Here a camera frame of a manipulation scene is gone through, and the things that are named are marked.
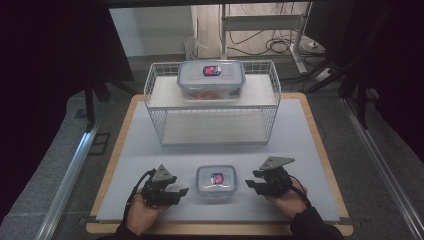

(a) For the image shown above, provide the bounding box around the black metal stand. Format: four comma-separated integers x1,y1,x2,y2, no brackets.
82,75,113,134
339,64,373,130

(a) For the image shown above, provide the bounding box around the small clear blue-rimmed food container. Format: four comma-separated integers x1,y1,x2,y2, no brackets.
195,164,238,199

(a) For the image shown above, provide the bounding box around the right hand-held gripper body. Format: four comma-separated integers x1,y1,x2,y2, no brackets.
256,156,296,197

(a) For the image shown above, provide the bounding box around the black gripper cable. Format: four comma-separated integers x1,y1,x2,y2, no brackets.
123,168,157,225
287,174,313,208

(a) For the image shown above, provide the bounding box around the white power strip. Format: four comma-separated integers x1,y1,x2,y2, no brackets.
314,67,333,83

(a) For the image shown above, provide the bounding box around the pale grey table mat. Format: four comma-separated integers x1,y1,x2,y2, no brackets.
95,98,341,224

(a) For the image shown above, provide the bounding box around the person's left hand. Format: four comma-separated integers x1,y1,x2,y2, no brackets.
125,190,172,236

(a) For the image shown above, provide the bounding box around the person's right hand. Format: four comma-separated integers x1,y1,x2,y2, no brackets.
265,177,309,221

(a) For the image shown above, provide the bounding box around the aluminium floor rail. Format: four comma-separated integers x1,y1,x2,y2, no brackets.
342,97,424,240
34,122,102,240

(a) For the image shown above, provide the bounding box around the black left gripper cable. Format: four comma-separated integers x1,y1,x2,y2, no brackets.
123,168,157,225

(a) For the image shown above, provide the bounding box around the large clear blue-rimmed food container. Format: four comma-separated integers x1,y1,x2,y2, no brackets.
176,59,247,102

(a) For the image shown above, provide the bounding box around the dark curtain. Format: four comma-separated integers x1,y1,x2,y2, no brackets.
328,0,424,164
0,0,135,223

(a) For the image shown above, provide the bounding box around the bundle of black floor cables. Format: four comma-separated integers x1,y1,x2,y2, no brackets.
227,29,326,58

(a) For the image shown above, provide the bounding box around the white metal desk frame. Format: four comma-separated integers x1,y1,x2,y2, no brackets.
219,2,313,75

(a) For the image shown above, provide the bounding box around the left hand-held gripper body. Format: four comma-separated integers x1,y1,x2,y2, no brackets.
142,163,182,208

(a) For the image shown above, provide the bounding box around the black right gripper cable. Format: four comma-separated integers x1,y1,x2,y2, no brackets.
287,174,313,208

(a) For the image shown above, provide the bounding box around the white wire shelf rack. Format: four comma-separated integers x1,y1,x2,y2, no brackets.
143,60,282,146

